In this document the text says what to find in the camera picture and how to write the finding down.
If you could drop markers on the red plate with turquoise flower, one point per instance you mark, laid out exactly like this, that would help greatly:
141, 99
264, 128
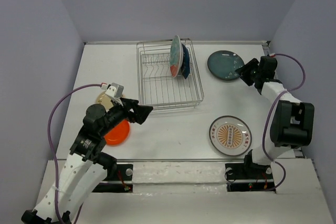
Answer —
176, 56

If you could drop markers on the silver wire dish rack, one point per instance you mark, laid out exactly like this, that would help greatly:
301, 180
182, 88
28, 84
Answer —
157, 87

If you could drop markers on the dark blue leaf-shaped plate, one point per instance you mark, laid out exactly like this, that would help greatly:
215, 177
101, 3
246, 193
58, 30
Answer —
185, 67

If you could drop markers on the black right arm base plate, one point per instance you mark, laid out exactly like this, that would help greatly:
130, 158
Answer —
240, 179

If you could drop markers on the small beige plate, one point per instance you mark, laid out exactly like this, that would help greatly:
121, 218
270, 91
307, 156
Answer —
104, 100

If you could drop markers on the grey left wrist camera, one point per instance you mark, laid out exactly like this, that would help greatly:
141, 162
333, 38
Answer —
114, 91

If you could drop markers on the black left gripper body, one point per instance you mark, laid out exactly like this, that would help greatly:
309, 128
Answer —
117, 114

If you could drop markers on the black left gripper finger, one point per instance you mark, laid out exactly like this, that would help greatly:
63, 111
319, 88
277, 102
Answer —
140, 109
138, 117

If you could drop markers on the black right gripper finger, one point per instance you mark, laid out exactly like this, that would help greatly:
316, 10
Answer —
248, 67
248, 79

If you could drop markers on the teal plate with white blossoms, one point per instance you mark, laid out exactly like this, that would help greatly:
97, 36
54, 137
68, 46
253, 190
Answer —
223, 64

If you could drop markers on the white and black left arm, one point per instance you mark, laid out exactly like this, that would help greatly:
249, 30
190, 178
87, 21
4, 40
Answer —
86, 165

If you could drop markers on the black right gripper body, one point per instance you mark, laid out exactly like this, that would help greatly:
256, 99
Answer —
259, 74

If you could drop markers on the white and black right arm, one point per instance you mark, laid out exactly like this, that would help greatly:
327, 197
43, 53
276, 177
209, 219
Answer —
289, 123

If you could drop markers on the white plate with orange sunburst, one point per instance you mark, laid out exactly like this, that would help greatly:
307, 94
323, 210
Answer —
230, 136

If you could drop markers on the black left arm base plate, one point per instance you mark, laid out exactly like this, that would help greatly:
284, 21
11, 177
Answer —
118, 182

